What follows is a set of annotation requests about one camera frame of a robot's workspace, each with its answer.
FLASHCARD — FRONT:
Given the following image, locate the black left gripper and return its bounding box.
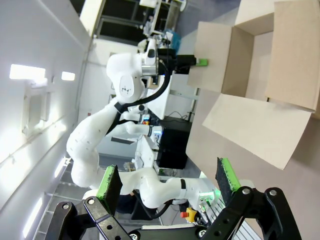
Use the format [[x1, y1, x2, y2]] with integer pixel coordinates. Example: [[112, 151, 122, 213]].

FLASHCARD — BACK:
[[172, 53, 209, 74]]

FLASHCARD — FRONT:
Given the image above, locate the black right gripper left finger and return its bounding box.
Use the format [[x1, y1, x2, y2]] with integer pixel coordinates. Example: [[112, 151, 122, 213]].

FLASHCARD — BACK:
[[38, 164, 137, 240]]

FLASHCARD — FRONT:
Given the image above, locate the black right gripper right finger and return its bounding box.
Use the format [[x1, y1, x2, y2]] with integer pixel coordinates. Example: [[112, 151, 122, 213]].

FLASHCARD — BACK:
[[204, 156, 303, 240]]

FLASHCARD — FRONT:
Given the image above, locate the brown cardboard box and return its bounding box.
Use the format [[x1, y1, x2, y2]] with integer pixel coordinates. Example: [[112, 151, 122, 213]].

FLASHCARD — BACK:
[[186, 0, 320, 171]]

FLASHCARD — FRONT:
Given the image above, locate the blue plastic crate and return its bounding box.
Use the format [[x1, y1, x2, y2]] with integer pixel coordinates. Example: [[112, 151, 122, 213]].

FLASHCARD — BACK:
[[164, 29, 182, 49]]

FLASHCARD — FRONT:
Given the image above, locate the red yellow emergency stop button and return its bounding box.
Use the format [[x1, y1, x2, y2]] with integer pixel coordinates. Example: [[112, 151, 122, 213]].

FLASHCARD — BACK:
[[180, 208, 198, 223]]

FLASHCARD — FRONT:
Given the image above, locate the white desk panel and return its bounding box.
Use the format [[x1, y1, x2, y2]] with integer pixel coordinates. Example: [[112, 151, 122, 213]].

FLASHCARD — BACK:
[[146, 72, 174, 121]]

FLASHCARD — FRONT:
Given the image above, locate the black computer tower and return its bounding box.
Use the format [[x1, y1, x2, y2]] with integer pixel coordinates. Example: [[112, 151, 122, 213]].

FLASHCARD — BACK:
[[157, 126, 192, 170]]

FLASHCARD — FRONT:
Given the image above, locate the rectangular ceiling light panel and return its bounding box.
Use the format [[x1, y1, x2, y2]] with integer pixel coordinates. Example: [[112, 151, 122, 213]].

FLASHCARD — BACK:
[[61, 71, 76, 82], [9, 64, 46, 81], [22, 196, 44, 239]]

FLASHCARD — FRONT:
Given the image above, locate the white ceiling air conditioner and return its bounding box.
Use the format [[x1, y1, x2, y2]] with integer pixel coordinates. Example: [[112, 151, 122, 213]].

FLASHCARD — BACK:
[[21, 79, 52, 137]]

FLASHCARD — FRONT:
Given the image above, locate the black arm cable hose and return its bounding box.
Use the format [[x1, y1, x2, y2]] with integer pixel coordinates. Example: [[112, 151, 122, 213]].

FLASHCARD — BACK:
[[106, 58, 176, 137]]

